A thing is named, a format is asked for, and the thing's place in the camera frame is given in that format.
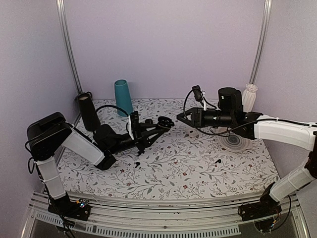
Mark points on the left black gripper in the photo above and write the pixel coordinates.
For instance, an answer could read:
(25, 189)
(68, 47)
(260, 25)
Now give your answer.
(141, 140)

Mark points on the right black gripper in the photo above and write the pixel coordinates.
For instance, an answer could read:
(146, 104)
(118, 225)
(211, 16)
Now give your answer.
(196, 119)

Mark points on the black gold-trim charging case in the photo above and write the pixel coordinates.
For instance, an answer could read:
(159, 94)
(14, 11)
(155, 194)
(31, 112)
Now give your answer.
(165, 122)

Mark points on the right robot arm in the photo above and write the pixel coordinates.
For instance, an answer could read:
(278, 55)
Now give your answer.
(229, 113)

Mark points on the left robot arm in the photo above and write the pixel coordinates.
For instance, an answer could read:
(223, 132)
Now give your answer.
(48, 134)

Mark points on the small black charging case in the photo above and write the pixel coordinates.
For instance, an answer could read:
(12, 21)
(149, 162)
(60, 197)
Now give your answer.
(149, 121)

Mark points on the cream case right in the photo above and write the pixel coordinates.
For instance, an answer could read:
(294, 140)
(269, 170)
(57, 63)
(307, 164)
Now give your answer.
(193, 133)

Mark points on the teal tapered vase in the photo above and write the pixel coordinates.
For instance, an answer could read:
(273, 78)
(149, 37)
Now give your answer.
(122, 96)

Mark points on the swirl patterned plate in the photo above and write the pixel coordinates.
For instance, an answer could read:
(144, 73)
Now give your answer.
(235, 143)

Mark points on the black tapered vase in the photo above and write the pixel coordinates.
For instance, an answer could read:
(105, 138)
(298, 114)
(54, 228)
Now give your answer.
(87, 110)

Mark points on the white ribbed vase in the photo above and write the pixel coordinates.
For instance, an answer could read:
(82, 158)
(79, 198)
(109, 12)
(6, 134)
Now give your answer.
(249, 97)

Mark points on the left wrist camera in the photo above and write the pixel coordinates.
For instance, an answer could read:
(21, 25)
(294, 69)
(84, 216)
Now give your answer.
(133, 119)

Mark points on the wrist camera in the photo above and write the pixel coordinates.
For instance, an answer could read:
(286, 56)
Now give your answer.
(133, 119)
(199, 96)

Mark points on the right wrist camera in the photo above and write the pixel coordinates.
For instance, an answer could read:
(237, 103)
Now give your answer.
(199, 96)

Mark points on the aluminium front rail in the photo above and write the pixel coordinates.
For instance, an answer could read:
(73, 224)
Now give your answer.
(192, 218)

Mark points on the right aluminium post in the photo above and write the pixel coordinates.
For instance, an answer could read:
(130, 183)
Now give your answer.
(261, 41)

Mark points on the aluminium post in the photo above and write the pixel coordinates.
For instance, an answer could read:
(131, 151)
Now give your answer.
(66, 38)
(261, 41)

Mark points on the left aluminium post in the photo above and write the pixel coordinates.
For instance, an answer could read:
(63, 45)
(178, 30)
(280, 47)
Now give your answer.
(66, 38)

